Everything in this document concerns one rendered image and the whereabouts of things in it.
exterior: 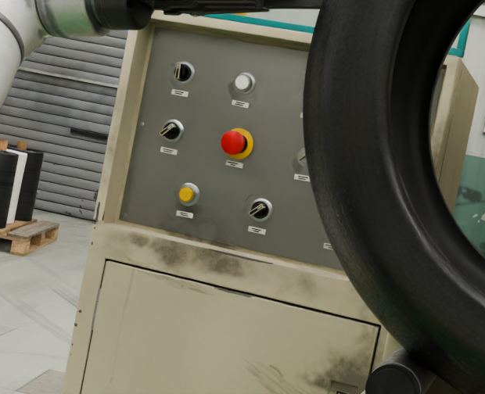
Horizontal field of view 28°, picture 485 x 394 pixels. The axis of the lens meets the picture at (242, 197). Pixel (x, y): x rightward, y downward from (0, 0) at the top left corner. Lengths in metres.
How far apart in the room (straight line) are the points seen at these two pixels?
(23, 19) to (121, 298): 0.75
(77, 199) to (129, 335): 8.68
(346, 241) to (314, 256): 0.77
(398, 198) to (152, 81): 0.96
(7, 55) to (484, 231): 8.99
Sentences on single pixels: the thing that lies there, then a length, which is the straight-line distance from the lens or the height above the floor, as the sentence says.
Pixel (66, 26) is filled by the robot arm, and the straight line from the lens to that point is 1.02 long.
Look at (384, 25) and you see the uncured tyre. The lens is 0.81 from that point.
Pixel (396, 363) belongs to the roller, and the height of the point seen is 0.92.
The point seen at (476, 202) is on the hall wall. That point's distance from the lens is 9.82.
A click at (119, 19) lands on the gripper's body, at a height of 1.17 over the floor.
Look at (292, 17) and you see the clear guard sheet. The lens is 1.61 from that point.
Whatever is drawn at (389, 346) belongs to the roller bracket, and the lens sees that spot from 1.17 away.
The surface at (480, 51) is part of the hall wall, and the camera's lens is 9.96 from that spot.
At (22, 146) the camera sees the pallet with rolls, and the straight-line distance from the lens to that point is 8.05.
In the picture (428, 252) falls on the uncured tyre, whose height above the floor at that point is 1.02.
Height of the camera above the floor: 1.07
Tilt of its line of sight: 3 degrees down
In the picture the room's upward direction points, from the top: 11 degrees clockwise
